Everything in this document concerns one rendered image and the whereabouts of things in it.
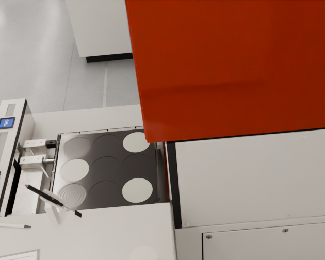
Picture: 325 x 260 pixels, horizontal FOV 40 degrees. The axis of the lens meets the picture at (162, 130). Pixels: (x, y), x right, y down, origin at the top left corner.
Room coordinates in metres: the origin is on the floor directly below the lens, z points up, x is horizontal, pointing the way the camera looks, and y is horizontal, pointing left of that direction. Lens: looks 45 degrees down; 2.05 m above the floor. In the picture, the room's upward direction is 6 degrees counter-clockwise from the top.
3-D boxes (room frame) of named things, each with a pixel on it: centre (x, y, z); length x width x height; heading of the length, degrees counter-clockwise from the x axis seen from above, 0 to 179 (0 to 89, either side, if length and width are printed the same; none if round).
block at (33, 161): (1.06, 0.47, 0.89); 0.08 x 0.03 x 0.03; 89
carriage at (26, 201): (0.98, 0.47, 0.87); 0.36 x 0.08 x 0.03; 179
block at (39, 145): (1.14, 0.47, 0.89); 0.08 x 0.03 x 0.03; 89
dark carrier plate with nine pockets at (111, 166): (1.00, 0.21, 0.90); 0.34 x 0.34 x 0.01; 89
